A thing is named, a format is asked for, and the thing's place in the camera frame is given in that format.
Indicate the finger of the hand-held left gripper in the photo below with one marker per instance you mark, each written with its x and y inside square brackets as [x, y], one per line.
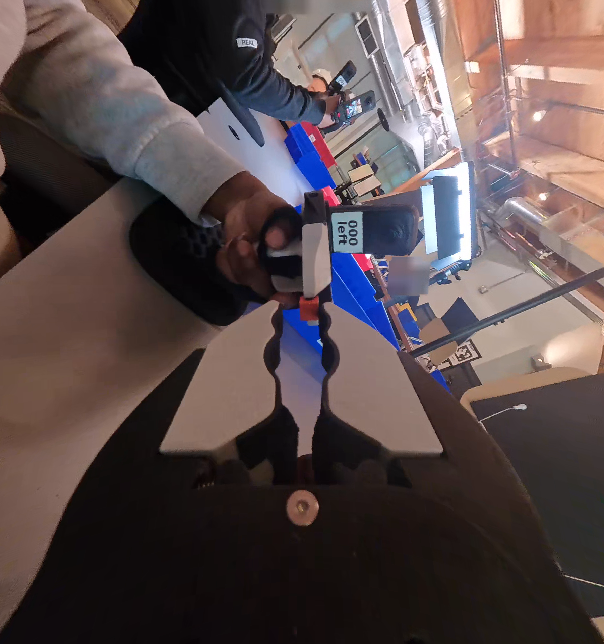
[316, 261]

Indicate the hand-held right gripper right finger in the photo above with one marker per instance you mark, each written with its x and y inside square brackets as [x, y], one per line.
[382, 402]

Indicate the white top side table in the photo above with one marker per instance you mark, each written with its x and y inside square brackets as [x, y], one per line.
[365, 178]

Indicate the black light stand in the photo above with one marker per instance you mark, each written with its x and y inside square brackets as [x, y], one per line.
[450, 271]

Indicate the silver air duct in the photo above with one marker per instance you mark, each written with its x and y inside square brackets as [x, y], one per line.
[526, 211]

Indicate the person's left forearm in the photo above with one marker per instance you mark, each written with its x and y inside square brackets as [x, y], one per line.
[106, 110]

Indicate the black handheld camera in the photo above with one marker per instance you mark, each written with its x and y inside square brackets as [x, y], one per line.
[355, 108]

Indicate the red plastic bin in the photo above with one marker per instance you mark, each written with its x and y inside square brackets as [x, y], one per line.
[322, 146]
[331, 196]

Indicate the ceiling spot lamp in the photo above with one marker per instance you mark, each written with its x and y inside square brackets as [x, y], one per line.
[538, 115]

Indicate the black quilted wrist pad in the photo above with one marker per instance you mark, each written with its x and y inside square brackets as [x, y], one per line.
[171, 271]

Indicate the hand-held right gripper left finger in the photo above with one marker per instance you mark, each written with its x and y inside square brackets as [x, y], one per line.
[221, 397]

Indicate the fiducial marker sheet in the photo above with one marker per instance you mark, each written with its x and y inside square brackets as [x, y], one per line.
[465, 352]

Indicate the person's left hand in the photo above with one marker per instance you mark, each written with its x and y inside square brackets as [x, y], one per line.
[239, 221]

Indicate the black panel wooden rim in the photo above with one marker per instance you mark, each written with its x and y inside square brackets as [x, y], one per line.
[558, 478]

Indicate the LED light panel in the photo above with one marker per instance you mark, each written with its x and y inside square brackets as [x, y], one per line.
[447, 216]

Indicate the black boom pole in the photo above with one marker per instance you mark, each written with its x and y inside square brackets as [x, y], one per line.
[523, 306]

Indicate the small red block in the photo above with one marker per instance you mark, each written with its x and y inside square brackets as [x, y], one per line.
[309, 308]

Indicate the blue plastic bin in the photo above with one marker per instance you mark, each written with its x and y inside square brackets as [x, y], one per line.
[294, 146]
[352, 302]

